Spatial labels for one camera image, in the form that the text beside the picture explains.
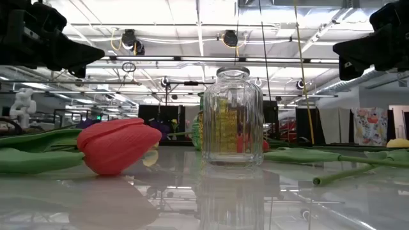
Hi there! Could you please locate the clear ribbed glass jar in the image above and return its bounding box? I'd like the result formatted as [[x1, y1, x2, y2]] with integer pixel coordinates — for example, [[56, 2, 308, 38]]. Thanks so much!
[[201, 66, 265, 167]]

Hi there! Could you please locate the white hanging cloth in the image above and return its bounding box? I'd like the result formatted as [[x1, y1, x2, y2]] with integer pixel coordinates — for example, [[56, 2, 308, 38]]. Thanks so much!
[[318, 107, 353, 145]]

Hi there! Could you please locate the black curtain panel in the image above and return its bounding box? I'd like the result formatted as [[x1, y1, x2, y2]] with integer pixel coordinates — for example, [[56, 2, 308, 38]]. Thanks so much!
[[137, 104, 187, 147], [295, 107, 320, 145]]

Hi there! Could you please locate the yellow hanging cord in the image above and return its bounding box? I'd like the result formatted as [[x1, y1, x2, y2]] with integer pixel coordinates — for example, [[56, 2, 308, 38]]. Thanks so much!
[[293, 0, 316, 145]]

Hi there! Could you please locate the green glass vase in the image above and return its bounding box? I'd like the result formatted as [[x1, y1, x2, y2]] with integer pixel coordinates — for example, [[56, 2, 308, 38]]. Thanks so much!
[[190, 91, 205, 151]]

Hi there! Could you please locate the silver air duct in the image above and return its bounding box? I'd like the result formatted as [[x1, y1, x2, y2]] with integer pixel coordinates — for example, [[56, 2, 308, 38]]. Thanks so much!
[[314, 65, 409, 96]]

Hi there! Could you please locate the red tulip green stem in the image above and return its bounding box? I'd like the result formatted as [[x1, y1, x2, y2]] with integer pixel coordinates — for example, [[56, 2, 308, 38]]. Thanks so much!
[[0, 117, 163, 176], [262, 139, 409, 169]]

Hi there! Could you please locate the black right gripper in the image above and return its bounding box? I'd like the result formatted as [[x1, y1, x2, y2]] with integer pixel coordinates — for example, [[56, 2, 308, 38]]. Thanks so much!
[[332, 0, 409, 82]]

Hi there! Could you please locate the grey horizontal pole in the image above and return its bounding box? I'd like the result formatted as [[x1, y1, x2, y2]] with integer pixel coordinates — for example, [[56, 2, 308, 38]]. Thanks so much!
[[0, 79, 142, 86]]

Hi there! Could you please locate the black hanging cable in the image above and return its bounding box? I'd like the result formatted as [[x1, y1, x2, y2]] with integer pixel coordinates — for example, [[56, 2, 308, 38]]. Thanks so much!
[[257, 0, 273, 104]]

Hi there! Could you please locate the red storage bin shelving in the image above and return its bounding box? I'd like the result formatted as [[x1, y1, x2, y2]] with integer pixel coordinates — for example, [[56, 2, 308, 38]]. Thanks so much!
[[279, 117, 297, 144]]

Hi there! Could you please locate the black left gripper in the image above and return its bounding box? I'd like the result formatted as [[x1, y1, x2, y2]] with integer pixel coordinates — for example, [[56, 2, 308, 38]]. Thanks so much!
[[0, 0, 106, 79]]

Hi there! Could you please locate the floral patterned cloth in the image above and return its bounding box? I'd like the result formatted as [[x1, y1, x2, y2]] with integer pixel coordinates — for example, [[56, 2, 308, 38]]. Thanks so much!
[[350, 107, 389, 147]]

